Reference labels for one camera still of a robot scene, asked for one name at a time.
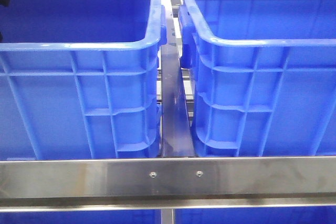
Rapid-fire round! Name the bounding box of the blue bin lower right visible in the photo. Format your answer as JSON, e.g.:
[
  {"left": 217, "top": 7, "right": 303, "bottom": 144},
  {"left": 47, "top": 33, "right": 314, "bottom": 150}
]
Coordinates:
[{"left": 175, "top": 206, "right": 335, "bottom": 223}]

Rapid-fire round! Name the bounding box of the blue plastic bin front left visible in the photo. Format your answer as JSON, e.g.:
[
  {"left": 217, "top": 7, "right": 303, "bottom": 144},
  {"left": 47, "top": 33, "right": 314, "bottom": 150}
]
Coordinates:
[{"left": 1, "top": 0, "right": 166, "bottom": 161}]

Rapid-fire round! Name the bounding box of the blue bin lower left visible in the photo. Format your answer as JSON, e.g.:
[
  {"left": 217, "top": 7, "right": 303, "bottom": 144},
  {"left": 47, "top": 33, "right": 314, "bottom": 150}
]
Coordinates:
[{"left": 1, "top": 210, "right": 161, "bottom": 223}]

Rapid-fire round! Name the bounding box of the blue plastic bin front right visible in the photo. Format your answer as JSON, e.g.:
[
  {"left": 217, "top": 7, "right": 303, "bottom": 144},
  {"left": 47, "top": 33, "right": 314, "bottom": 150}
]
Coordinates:
[{"left": 179, "top": 0, "right": 335, "bottom": 157}]

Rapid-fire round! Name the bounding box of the blue plastic bin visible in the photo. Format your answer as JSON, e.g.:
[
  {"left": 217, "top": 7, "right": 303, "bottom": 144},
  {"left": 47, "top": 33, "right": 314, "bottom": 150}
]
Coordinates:
[
  {"left": 179, "top": 0, "right": 335, "bottom": 157},
  {"left": 1, "top": 0, "right": 166, "bottom": 161}
]

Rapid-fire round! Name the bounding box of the stainless steel front rail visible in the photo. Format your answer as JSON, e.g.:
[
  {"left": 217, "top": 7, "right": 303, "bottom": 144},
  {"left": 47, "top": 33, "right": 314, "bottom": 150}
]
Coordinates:
[{"left": 1, "top": 156, "right": 335, "bottom": 212}]

